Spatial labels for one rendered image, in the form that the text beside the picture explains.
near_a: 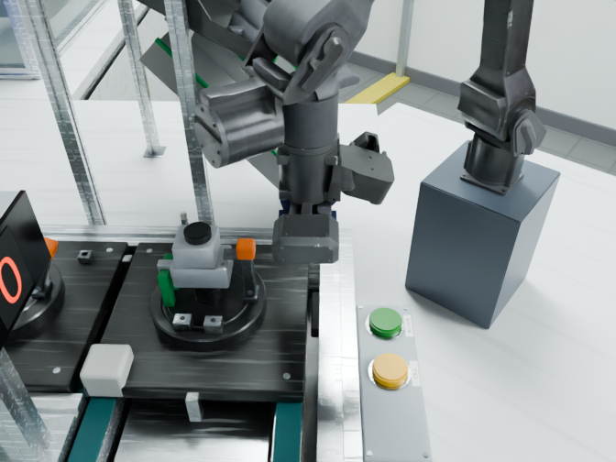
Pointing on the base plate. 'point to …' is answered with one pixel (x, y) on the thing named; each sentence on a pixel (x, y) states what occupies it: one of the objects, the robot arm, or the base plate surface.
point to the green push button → (385, 322)
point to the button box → (390, 395)
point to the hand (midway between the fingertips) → (308, 231)
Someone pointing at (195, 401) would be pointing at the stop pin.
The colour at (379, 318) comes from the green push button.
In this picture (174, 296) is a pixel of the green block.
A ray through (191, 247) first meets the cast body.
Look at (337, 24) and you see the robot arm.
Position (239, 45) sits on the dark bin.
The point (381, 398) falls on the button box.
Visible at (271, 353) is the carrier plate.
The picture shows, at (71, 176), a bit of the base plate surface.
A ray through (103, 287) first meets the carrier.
